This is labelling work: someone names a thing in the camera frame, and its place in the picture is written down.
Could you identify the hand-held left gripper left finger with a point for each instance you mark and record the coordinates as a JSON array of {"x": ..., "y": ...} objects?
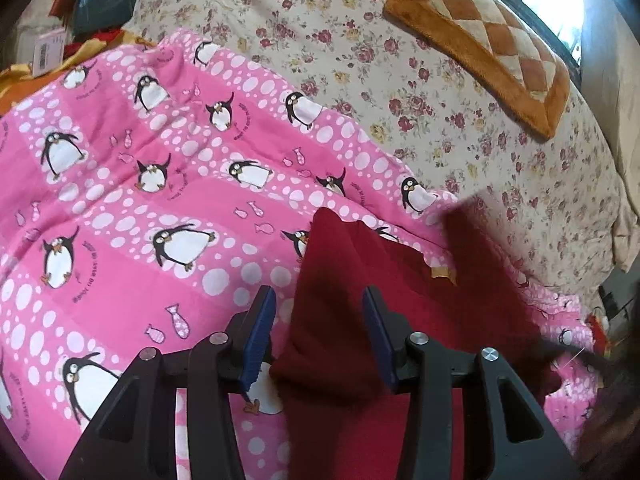
[{"x": 260, "y": 327}]

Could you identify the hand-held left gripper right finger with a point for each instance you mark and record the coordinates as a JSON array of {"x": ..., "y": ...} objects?
[{"x": 376, "y": 330}]

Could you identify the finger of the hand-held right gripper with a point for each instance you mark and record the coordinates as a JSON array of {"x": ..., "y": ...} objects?
[{"x": 580, "y": 357}]

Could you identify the dark red garment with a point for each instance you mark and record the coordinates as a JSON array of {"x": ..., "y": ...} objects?
[{"x": 335, "y": 310}]

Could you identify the pink penguin print blanket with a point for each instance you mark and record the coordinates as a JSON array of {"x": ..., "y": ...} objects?
[{"x": 150, "y": 200}]

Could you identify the beige pillow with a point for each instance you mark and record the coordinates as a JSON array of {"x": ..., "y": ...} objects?
[{"x": 617, "y": 135}]

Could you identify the floral print quilt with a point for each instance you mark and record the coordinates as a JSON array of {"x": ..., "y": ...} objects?
[{"x": 350, "y": 40}]

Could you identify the orange checkered plush cushion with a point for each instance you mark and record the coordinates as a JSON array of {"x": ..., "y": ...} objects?
[{"x": 480, "y": 30}]

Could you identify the white labelled box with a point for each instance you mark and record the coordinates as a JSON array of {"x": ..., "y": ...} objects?
[{"x": 48, "y": 50}]

